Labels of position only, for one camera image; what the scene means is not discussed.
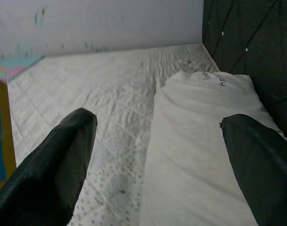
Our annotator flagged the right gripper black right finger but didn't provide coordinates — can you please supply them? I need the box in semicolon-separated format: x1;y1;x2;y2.
219;113;287;226

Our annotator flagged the yellow and blue children's book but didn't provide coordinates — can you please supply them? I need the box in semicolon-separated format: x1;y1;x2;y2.
0;81;17;193

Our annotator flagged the black tufted headboard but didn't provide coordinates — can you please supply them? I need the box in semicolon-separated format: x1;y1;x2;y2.
202;0;287;142

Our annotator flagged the teal blanket with colourful shapes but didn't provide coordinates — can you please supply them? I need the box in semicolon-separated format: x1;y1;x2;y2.
0;54;45;83

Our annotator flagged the white quilted mattress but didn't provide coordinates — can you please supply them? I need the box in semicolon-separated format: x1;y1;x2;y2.
0;42;221;226

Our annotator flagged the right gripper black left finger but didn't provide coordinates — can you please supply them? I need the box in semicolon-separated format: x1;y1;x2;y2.
0;107;98;226

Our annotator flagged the white pillow with black lettering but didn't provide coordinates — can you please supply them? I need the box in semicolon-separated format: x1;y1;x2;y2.
138;70;287;226

